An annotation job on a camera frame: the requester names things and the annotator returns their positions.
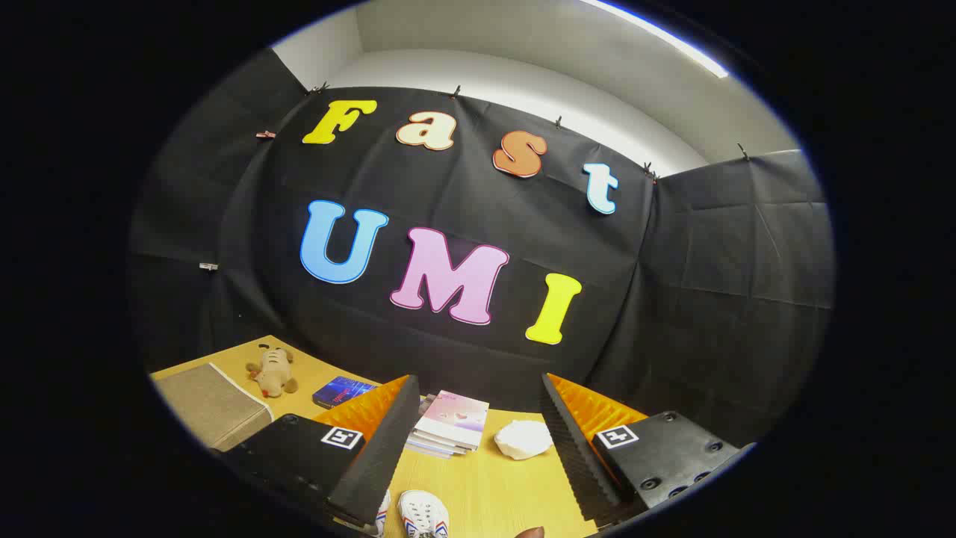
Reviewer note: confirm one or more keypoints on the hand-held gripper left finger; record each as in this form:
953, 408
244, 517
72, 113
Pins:
377, 456

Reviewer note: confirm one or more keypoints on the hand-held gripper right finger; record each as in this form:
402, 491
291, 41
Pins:
579, 456

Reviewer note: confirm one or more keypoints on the white striped canvas shoe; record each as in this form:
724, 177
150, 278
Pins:
382, 512
424, 514

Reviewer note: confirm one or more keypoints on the beige fabric storage box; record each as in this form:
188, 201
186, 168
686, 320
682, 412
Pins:
213, 407

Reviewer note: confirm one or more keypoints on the grey book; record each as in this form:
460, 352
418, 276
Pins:
429, 442

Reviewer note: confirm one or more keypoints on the light blue book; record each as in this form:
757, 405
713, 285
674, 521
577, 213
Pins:
433, 453

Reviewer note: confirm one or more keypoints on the white plush toy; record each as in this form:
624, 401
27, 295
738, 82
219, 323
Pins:
523, 438

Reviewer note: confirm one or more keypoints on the dark blue book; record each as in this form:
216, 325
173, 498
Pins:
342, 390

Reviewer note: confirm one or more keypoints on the pink cover book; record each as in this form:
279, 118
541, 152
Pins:
455, 418

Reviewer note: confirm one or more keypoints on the beige plush toy dog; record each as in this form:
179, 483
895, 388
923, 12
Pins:
272, 373

